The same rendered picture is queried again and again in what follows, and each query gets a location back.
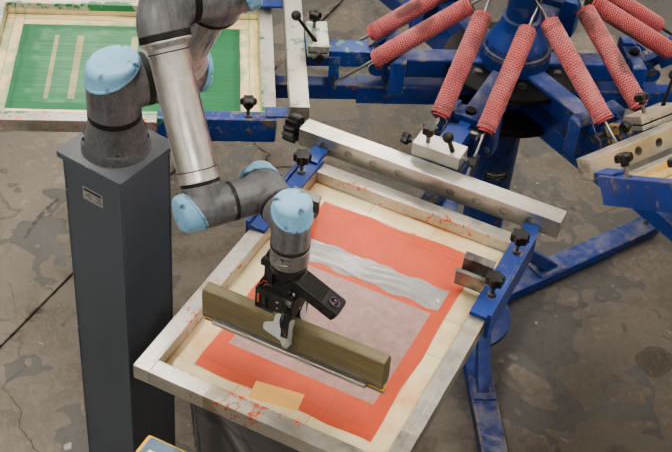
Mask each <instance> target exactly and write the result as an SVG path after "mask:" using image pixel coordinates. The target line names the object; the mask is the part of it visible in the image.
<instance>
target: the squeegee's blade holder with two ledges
mask: <svg viewBox="0 0 672 452"><path fill-rule="evenodd" d="M212 325H215V326H217V327H219V328H222V329H224V330H227V331H229V332H231V333H234V334H236V335H238V336H241V337H243V338H246V339H248V340H250V341H253V342H255V343H257V344H260V345H262V346H265V347H267V348H269V349H272V350H274V351H276V352H279V353H281V354H284V355H286V356H288V357H291V358H293V359H296V360H298V361H300V362H303V363H305V364H307V365H310V366H312V367H315V368H317V369H319V370H322V371H324V372H326V373H329V374H331V375H334V376H336V377H338V378H341V379H343V380H345V381H348V382H350V383H353V384H355V385H357V386H360V387H362V388H366V387H367V385H368V381H367V380H364V379H362V378H360V377H357V376H355V375H353V374H350V373H348V372H345V371H343V370H341V369H338V368H336V367H333V366H331V365H329V364H326V363H324V362H321V361H319V360H317V359H314V358H312V357H309V356H307V355H305V354H302V353H300V352H297V351H295V350H293V349H290V348H287V349H284V348H283V347H282V346H281V344H278V343H276V342H274V341H271V340H269V339H266V338H264V337H262V336H259V335H257V334H254V333H252V332H250V331H247V330H245V329H242V328H240V327H238V326H235V325H233V324H230V323H228V322H226V321H223V320H221V319H219V318H216V317H214V319H213V320H212Z"/></svg>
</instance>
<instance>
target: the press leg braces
mask: <svg viewBox="0 0 672 452"><path fill-rule="evenodd" d="M530 263H532V264H531V265H529V268H531V269H532V270H533V271H534V272H535V273H536V274H537V275H538V276H539V277H540V278H541V279H543V278H545V277H547V276H550V275H552V274H554V273H556V272H558V271H561V270H563V269H565V268H566V266H565V265H564V264H563V263H562V262H561V261H560V260H558V259H557V258H556V257H555V256H554V255H551V256H549V257H547V256H546V255H544V254H542V253H540V252H539V251H537V250H535V249H534V253H533V257H532V259H531V261H530ZM483 333H484V332H483ZM483 333H482V335H481V337H480V339H479V340H478V342H477V344H476V372H469V378H470V384H471V389H472V394H473V399H474V400H497V398H496V393H495V389H494V384H493V379H492V374H491V332H490V334H489V335H488V337H487V338H484V337H483Z"/></svg>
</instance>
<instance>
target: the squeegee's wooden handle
mask: <svg viewBox="0 0 672 452"><path fill-rule="evenodd" d="M202 313H203V315H204V316H206V317H209V318H211V319H214V317H216V318H219V319H221V320H223V321H226V322H228V323H230V324H233V325H235V326H238V327H240V328H242V329H245V330H247V331H250V332H252V333H254V334H257V335H259V336H262V337H264V338H266V339H269V340H271V341H274V342H276V343H278V344H281V342H280V340H279V339H277V338H276V337H274V336H273V335H271V334H270V333H268V332H267V331H266V330H265V329H264V328H263V323H264V322H266V321H274V317H275V315H276V314H277V312H275V311H274V312H273V314H272V313H270V312H267V311H265V310H264V309H262V308H259V307H257V306H255V300H254V299H251V298H249V297H247V296H244V295H242V294H239V293H237V292H234V291H232V290H229V289H227V288H224V287H222V286H220V285H217V284H215V283H212V282H208V283H207V285H206V286H205V287H204V288H203V290H202ZM292 319H295V323H294V327H293V331H292V333H293V336H292V344H291V345H290V346H289V347H288V348H290V349H293V350H295V351H297V352H300V353H302V354H305V355H307V356H309V357H312V358H314V359H317V360H319V361H321V362H324V363H326V364H329V365H331V366H333V367H336V368H338V369H341V370H343V371H345V372H348V373H350V374H353V375H355V376H357V377H360V378H362V379H364V380H367V381H368V384H369V385H371V386H373V387H376V388H378V389H383V387H384V386H385V384H386V383H387V381H388V378H389V370H390V361H391V356H390V355H389V354H386V353H384V352H381V351H379V350H376V349H374V348H371V347H369V346H367V345H364V344H362V343H359V342H357V341H354V340H352V339H349V338H347V337H344V336H342V335H340V334H337V333H335V332H332V331H330V330H327V329H325V328H322V327H320V326H318V325H315V324H313V323H310V322H308V321H305V320H303V319H300V318H298V317H296V316H294V317H292Z"/></svg>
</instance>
